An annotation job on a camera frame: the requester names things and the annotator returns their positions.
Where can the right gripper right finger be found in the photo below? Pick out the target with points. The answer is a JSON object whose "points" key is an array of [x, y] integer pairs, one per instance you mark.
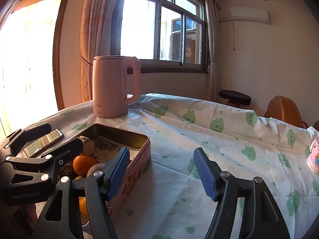
{"points": [[261, 216]]}

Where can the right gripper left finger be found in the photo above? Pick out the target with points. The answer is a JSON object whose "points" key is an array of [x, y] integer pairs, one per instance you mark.
{"points": [[60, 217]]}

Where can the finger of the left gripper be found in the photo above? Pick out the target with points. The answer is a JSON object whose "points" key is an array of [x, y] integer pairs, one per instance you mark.
{"points": [[57, 154], [27, 135]]}

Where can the large orange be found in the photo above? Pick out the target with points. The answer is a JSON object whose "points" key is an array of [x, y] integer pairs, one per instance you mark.
{"points": [[82, 163]]}

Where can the dark glossy walnut-like fruit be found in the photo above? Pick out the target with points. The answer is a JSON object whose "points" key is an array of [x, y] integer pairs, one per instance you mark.
{"points": [[67, 170]]}

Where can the small tangerine front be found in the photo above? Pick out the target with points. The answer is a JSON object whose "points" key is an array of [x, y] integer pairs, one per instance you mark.
{"points": [[83, 206]]}

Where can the tin box lid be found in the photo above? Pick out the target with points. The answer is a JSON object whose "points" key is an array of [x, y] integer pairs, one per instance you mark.
{"points": [[39, 145]]}

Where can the striped sugarcane piece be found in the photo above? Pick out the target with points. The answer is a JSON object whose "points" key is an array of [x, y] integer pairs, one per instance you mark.
{"points": [[88, 145]]}

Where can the pink tin box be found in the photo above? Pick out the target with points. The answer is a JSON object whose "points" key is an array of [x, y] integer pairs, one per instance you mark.
{"points": [[108, 142]]}

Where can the white green-print tablecloth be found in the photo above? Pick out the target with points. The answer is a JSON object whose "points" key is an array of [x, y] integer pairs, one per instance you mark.
{"points": [[168, 199]]}

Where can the pink cartoon cup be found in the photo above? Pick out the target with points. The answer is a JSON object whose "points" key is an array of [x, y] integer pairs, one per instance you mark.
{"points": [[313, 157]]}

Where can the pink electric kettle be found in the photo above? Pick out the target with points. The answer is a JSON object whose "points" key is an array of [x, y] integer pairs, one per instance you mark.
{"points": [[110, 96]]}

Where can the brown leather sofa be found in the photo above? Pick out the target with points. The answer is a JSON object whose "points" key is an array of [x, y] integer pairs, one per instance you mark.
{"points": [[316, 125]]}

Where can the black round stool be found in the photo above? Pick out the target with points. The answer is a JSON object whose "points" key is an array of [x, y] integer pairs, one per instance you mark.
{"points": [[235, 99]]}

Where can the left beige curtain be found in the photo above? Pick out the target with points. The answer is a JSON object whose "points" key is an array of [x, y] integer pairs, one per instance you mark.
{"points": [[95, 36]]}

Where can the beige curtain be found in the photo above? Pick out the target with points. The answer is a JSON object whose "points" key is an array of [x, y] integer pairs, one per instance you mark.
{"points": [[95, 36], [212, 8]]}

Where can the window with sliding frames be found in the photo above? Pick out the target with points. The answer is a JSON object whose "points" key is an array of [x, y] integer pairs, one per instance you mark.
{"points": [[165, 35]]}

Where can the white air conditioner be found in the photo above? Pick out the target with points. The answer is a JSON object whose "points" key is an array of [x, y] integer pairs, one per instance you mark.
{"points": [[250, 14]]}

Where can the right beige curtain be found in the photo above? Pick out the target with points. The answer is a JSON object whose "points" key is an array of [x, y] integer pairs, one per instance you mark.
{"points": [[212, 8]]}

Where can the wooden door frame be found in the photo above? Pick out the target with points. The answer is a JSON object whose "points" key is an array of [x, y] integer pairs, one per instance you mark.
{"points": [[58, 49]]}

